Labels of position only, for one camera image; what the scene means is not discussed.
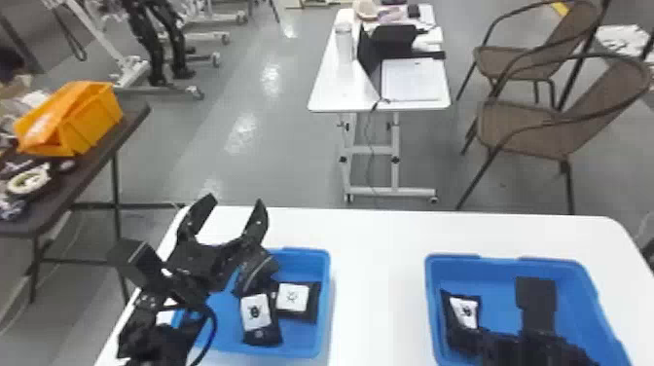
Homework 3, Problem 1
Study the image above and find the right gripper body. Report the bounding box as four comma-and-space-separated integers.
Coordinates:
479, 329, 528, 366

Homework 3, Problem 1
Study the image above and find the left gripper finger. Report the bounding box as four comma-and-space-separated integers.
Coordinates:
236, 199, 271, 250
175, 192, 219, 244

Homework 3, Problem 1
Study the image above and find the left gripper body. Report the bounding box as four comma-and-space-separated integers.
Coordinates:
167, 239, 280, 298

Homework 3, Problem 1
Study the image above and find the black part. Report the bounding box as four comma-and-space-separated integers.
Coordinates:
239, 292, 284, 348
440, 288, 485, 355
272, 279, 322, 325

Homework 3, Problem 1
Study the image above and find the blue tray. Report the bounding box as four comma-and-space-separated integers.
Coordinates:
170, 246, 332, 360
424, 253, 634, 366

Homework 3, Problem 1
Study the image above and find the dark side table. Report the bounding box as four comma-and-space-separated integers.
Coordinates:
0, 99, 186, 308

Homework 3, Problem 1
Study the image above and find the yellow crate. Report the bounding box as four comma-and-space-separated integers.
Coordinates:
13, 80, 125, 158

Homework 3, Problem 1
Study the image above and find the white side table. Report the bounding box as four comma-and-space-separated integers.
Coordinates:
307, 4, 453, 205

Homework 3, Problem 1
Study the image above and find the white tape roll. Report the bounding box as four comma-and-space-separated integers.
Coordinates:
6, 168, 53, 197

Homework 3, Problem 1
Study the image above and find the white bottle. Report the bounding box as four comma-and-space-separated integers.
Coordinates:
334, 20, 356, 65

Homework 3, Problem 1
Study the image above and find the white paper sheet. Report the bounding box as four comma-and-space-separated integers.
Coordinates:
380, 56, 447, 103

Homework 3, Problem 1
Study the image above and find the brown chair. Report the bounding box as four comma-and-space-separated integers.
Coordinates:
454, 53, 654, 216
455, 0, 613, 112

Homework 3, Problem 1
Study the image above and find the black laptop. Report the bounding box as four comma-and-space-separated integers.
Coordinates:
356, 22, 447, 79

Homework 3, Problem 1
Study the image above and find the black cable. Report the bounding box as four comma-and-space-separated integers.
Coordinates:
186, 304, 220, 366

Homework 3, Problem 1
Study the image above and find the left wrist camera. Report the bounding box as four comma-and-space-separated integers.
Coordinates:
105, 237, 167, 296

